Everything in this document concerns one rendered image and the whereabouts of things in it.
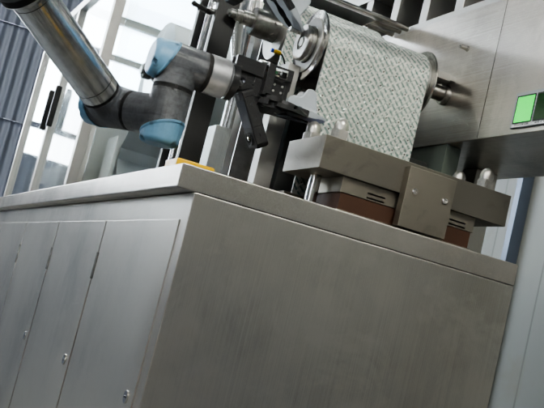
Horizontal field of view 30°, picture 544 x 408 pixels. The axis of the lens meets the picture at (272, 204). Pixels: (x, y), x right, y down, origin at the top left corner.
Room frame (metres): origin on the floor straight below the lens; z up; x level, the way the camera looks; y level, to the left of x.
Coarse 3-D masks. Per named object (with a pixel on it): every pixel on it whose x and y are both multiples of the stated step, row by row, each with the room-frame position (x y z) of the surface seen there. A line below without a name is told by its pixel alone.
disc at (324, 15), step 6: (318, 12) 1.97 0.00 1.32; (324, 12) 1.95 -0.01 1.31; (312, 18) 1.99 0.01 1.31; (324, 18) 1.94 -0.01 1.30; (324, 24) 1.93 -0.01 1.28; (324, 30) 1.92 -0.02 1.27; (324, 36) 1.92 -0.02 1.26; (324, 42) 1.91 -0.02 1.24; (324, 48) 1.91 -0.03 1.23; (318, 54) 1.92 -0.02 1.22; (294, 60) 2.03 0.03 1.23; (318, 60) 1.92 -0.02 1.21; (312, 66) 1.94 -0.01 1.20; (300, 72) 1.99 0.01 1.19; (306, 72) 1.96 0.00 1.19; (300, 78) 1.98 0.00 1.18; (306, 78) 1.96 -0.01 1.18
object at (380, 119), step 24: (336, 72) 1.94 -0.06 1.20; (336, 96) 1.94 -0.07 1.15; (360, 96) 1.96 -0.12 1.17; (384, 96) 1.98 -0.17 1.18; (408, 96) 2.00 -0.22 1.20; (336, 120) 1.94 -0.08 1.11; (360, 120) 1.96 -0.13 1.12; (384, 120) 1.98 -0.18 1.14; (408, 120) 2.00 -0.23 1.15; (360, 144) 1.97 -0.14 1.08; (384, 144) 1.99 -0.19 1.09; (408, 144) 2.01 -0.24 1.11
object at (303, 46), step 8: (304, 32) 1.96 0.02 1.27; (312, 32) 1.94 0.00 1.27; (296, 40) 1.99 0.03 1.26; (304, 40) 1.95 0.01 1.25; (312, 40) 1.94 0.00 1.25; (296, 48) 1.98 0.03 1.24; (304, 48) 1.94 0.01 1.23; (312, 48) 1.94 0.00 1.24; (296, 56) 1.97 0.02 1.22; (304, 56) 1.95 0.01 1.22
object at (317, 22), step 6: (318, 18) 1.96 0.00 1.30; (312, 24) 1.98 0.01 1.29; (318, 24) 1.95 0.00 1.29; (318, 30) 1.94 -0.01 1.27; (318, 36) 1.94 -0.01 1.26; (318, 42) 1.93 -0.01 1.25; (318, 48) 1.93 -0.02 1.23; (312, 54) 1.94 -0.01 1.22; (324, 54) 1.93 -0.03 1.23; (312, 60) 1.94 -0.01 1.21; (300, 66) 1.99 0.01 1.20; (306, 66) 1.96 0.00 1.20; (318, 66) 1.95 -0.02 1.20; (312, 72) 1.97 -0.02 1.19; (318, 72) 1.97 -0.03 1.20; (426, 90) 2.02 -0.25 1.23
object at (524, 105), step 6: (528, 96) 1.82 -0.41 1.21; (534, 96) 1.80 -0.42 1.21; (522, 102) 1.83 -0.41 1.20; (528, 102) 1.81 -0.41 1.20; (516, 108) 1.84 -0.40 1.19; (522, 108) 1.82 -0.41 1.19; (528, 108) 1.81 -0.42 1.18; (516, 114) 1.84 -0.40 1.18; (522, 114) 1.82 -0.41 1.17; (528, 114) 1.80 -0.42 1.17; (516, 120) 1.83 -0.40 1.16; (522, 120) 1.82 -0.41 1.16; (528, 120) 1.80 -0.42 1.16
